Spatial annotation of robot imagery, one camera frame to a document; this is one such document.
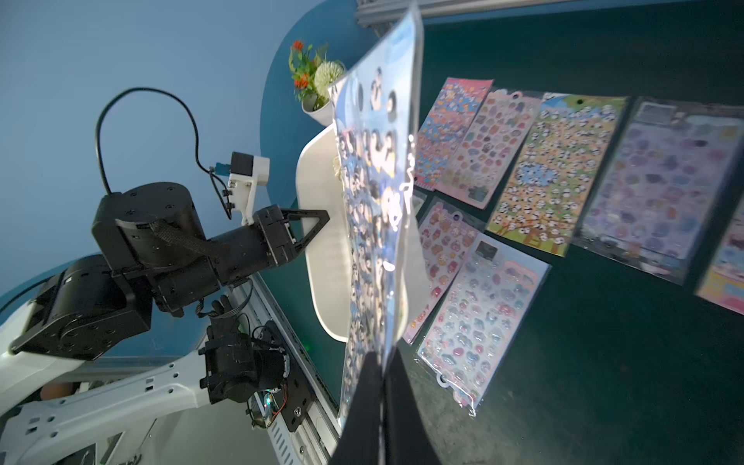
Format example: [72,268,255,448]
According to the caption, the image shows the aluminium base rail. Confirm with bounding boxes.
[231,276,340,464]

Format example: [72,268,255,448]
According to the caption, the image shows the white plastic storage box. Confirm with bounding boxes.
[294,123,434,344]

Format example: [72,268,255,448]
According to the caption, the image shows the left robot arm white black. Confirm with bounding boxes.
[1,182,329,464]

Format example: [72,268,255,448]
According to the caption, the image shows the white lilac sticker sheet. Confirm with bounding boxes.
[417,234,550,416]

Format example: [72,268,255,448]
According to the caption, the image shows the pink bonbon drop sticker sheet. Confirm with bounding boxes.
[436,89,544,209]

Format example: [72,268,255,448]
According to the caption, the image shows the blue penguin sticker sheet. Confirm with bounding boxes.
[329,4,424,424]

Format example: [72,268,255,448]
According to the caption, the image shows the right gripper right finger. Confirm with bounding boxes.
[385,349,441,465]

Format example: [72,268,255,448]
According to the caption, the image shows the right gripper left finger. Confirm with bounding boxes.
[329,353,383,465]

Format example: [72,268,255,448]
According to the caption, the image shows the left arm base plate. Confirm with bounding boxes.
[251,321,317,433]

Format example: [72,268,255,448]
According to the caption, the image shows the light pink sticker sheet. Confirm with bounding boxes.
[403,200,484,345]

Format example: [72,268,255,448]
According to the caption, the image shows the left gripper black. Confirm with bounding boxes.
[152,205,329,313]

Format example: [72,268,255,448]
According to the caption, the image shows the aluminium frame back bar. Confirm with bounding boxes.
[355,0,559,27]

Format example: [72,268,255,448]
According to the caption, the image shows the pink blue cat sticker sheet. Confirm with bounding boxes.
[415,77,493,191]

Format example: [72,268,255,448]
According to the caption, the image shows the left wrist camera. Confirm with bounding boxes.
[210,152,270,226]

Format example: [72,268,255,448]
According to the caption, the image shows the white pot artificial flowers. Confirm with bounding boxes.
[288,40,346,127]

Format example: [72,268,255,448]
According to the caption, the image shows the purple sticker sheet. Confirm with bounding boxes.
[573,97,743,285]

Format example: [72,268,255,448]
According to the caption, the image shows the green panda sticker sheet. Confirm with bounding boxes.
[487,93,629,257]

